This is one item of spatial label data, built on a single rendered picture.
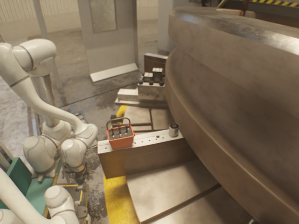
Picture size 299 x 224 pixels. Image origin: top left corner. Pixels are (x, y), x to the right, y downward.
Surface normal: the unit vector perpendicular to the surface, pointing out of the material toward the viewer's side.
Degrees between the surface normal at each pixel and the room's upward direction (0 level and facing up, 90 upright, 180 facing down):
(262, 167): 32
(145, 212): 0
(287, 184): 38
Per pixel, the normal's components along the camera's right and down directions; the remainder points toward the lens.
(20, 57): 0.81, -0.08
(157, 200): 0.00, -0.81
